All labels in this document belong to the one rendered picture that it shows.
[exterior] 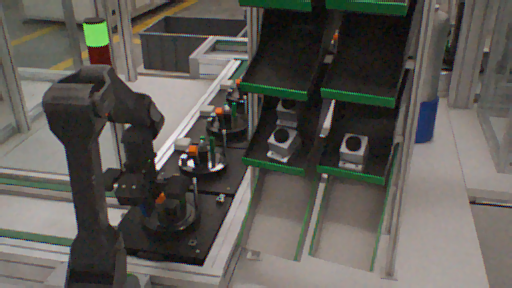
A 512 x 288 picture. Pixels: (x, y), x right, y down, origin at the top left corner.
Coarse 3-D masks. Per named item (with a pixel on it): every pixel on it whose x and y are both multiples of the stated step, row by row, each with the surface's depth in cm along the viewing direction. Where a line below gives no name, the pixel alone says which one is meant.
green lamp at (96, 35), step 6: (84, 24) 116; (96, 24) 116; (102, 24) 116; (90, 30) 116; (96, 30) 116; (102, 30) 117; (90, 36) 117; (96, 36) 117; (102, 36) 117; (90, 42) 117; (96, 42) 117; (102, 42) 118; (108, 42) 120
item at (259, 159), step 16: (320, 80) 115; (320, 96) 112; (272, 112) 111; (320, 112) 103; (256, 128) 107; (272, 128) 109; (304, 128) 107; (320, 128) 105; (256, 144) 107; (304, 144) 105; (256, 160) 102; (304, 160) 102; (304, 176) 100
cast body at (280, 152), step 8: (280, 128) 100; (272, 136) 99; (280, 136) 98; (288, 136) 98; (296, 136) 99; (272, 144) 99; (280, 144) 98; (288, 144) 98; (296, 144) 101; (272, 152) 101; (280, 152) 100; (288, 152) 99; (296, 152) 102; (272, 160) 101; (280, 160) 100; (288, 160) 100
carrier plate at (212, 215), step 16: (208, 208) 128; (224, 208) 128; (128, 224) 123; (208, 224) 123; (128, 240) 118; (144, 240) 118; (160, 240) 118; (176, 240) 118; (208, 240) 117; (176, 256) 113; (192, 256) 113
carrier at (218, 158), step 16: (176, 144) 154; (192, 144) 158; (224, 144) 145; (176, 160) 149; (208, 160) 145; (224, 160) 145; (240, 160) 149; (192, 176) 140; (208, 176) 140; (224, 176) 141; (240, 176) 141; (192, 192) 137; (208, 192) 135; (224, 192) 135
